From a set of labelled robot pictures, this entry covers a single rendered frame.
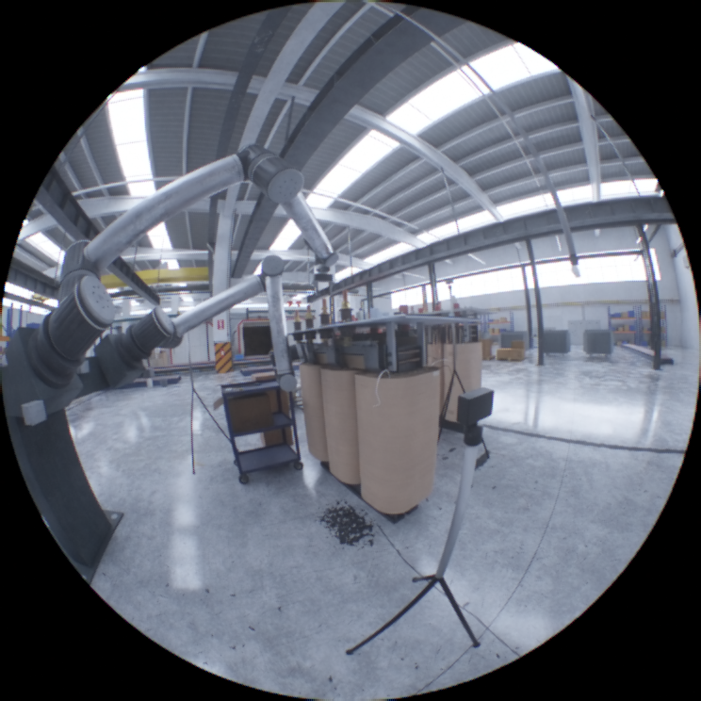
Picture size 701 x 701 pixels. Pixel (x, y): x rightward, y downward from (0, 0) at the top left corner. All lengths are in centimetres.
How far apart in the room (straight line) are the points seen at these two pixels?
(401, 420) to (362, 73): 392
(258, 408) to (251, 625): 169
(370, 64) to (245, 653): 499
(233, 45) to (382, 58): 635
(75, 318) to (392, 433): 139
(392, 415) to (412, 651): 124
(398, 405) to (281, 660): 143
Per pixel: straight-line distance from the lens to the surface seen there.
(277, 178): 83
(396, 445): 123
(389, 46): 367
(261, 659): 137
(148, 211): 98
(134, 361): 154
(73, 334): 88
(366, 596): 141
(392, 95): 1047
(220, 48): 954
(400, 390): 112
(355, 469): 171
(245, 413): 208
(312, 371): 186
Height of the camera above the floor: 128
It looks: 3 degrees down
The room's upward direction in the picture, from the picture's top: 3 degrees counter-clockwise
